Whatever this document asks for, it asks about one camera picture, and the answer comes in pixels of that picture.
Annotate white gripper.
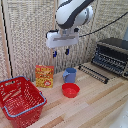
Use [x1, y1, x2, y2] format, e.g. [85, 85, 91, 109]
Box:
[45, 28, 81, 59]

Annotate blue mug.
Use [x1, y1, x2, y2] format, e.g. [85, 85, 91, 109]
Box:
[62, 67, 78, 84]

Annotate black toaster oven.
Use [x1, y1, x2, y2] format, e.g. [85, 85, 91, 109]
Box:
[91, 37, 128, 80]

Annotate yellow red food box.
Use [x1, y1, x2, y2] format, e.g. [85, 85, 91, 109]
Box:
[34, 64, 55, 89]

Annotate beige woven folding screen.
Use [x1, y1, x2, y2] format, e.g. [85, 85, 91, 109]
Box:
[0, 0, 128, 82]

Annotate black dish rack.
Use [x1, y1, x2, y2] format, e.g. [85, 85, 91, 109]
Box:
[77, 63, 111, 85]

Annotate red plastic bowl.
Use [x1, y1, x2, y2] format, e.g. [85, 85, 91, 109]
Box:
[61, 82, 81, 99]

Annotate red plastic shopping basket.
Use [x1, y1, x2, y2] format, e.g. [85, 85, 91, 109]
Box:
[0, 75, 48, 128]

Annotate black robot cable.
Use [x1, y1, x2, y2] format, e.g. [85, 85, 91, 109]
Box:
[79, 11, 128, 38]

